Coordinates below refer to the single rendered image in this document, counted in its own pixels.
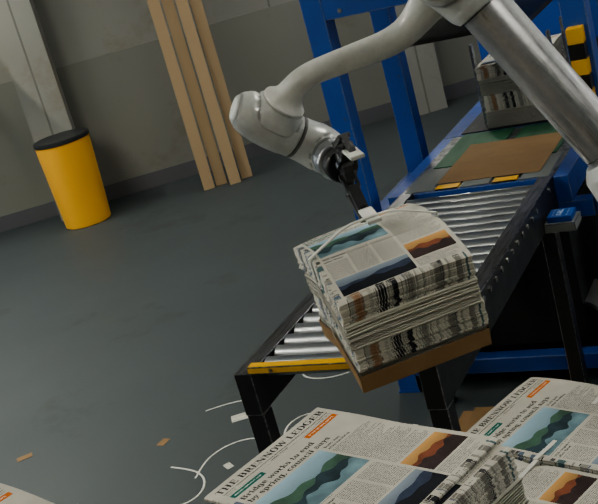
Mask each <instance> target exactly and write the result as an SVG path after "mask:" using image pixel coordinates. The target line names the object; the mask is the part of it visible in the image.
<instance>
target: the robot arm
mask: <svg viewBox="0 0 598 504"><path fill-rule="evenodd" d="M442 16H443V17H444V18H445V19H447V20H448V21H449V22H450V23H452V24H454V25H457V26H460V27H461V26H462V25H464V26H465V27H466V28H467V29H468V30H469V31H470V33H471V34H472V35H473V36H474V37H475V38H476V39H477V40H478V42H479V43H480V44H481V45H482V46H483V47H484V48H485V50H486V51H487V52H488V53H489V54H490V55H491V56H492V58H493V59H494V60H495V61H496V62H497V63H498V64H499V65H500V67H501V68H502V69H503V70H504V71H505V72H506V73H507V75H508V76H509V77H510V78H511V79H512V80H513V81H514V83H515V84H516V85H517V86H518V87H519V88H520V89H521V90H522V92H523V93H524V94H525V95H526V96H527V97H528V98H529V100H530V101H531V102H532V103H533V104H534V105H535V106H536V108H537V109H538V110H539V111H540V112H541V113H542V114H543V115H544V117H545V118H546V119H547V120H548V121H549V122H550V123H551V125H552V126H553V127H554V128H555V129H556V130H557V131H558V133H559V134H560V135H561V136H562V137H563V138H564V139H565V140H566V142H567V143H568V144H569V145H570V146H571V147H572V148H573V150H574V151H575V152H576V153H577V154H578V155H579V156H580V158H581V159H582V160H583V161H584V162H585V163H586V164H587V165H588V168H587V170H586V184H587V186H588V188H589V189H590V191H591V192H592V194H593V195H594V197H595V198H596V200H597V201H598V96H597V95H596V94H595V93H594V92H593V91H592V89H591V88H590V87H589V86H588V85H587V84H586V83H585V82H584V80H583V79H582V78H581V77H580V76H579V75H578V74H577V72H576V71H575V70H574V69H573V68H572V67H571V66H570V64H569V63H568V62H567V61H566V60H565V59H564V58H563V56H562V55H561V54H560V53H559V52H558V51H557V50H556V48H555V47H554V46H553V45H552V44H551V43H550V42H549V40H548V39H547V38H546V37H545V36H544V35H543V34H542V32H541V31H540V30H539V29H538V28H537V27H536V26H535V24H534V23H533V22H532V21H531V20H530V19H529V18H528V16H527V15H526V14H525V13H524V12H523V11H522V10H521V8H520V7H519V6H518V5H517V4H516V3H515V2H514V0H408V1H407V4H406V6H405V8H404V9H403V11H402V13H401V14H400V16H399V17H398V18H397V19H396V20H395V21H394V22H393V23H392V24H391V25H389V26H388V27H387V28H385V29H383V30H381V31H379V32H377V33H375V34H373V35H371V36H368V37H366V38H363V39H361V40H358V41H356V42H353V43H351V44H349V45H346V46H344V47H341V48H339V49H336V50H334V51H331V52H329V53H327V54H324V55H322V56H319V57H317V58H315V59H312V60H310V61H308V62H306V63H304V64H302V65H301V66H299V67H298V68H296V69H295V70H294V71H292V72H291V73H290V74H289V75H288V76H287V77H286V78H285V79H284V80H283V81H282V82H281V83H280V84H279V85H277V86H269V87H267V88H266V89H265V90H264V91H261V92H259V93H258V92H255V91H246V92H242V93H240V94H239V95H237V96H236V97H235V98H234V100H233V103H232V106H231V109H230V114H229V118H230V121H231V123H232V125H233V128H234V129H235V130H236V131H237V132H238V133H239V134H241V135H242V136H243V137H245V138H246V139H248V140H249V141H251V142H253V143H254V144H256V145H258V146H260V147H262V148H264V149H266V150H269V151H271V152H274V153H278V154H281V155H284V156H286V157H288V158H290V159H292V160H294V161H296V162H298V163H300V164H301V165H303V166H305V167H306V168H308V169H310V170H314V171H315V172H317V173H320V174H322V175H323V176H324V177H325V178H326V179H328V180H332V181H335V182H338V183H342V184H343V186H344V188H345V191H346V192H348V193H346V194H345V196H346V198H347V199H348V200H349V202H350V204H351V205H352V207H353V209H354V211H355V213H356V215H357V216H358V218H359V219H361V218H364V217H366V216H369V215H372V214H375V213H377V212H376V211H375V210H374V208H372V207H371V206H368V204H367V201H366V199H365V197H364V195H363V193H362V191H361V189H360V187H361V184H360V181H359V179H358V177H357V171H358V159H360V158H363V157H365V154H364V153H363V152H362V151H361V150H359V149H358V148H357V147H356V146H354V144H353V142H352V140H351V141H350V140H349V138H350V132H346V133H343V134H340V133H338V132H337V131H336V130H334V129H333V128H331V127H329V126H328V125H326V124H324V123H320V122H317V121H314V120H311V119H309V118H307V117H305V116H303V114H304V108H303V105H302V100H303V98H304V96H305V94H306V93H307V92H308V91H309V90H310V89H311V88H312V87H314V86H315V85H317V84H319V83H322V82H324V81H327V80H329V79H332V78H335V77H338V76H340V75H343V74H346V73H349V72H352V71H355V70H357V69H360V68H363V67H366V66H369V65H372V64H374V63H377V62H380V61H383V60H385V59H388V58H390V57H392V56H395V55H397V54H399V53H400V52H402V51H404V50H406V49H407V48H409V47H410V46H411V45H413V44H414V43H415V42H417V41H418V40H419V39H420V38H421V37H422V36H423V35H424V34H425V33H426V32H427V31H428V30H429V29H430V28H431V27H432V26H433V25H434V24H435V23H436V22H437V21H438V20H439V19H440V18H441V17H442ZM355 181H356V184H354V183H355Z"/></svg>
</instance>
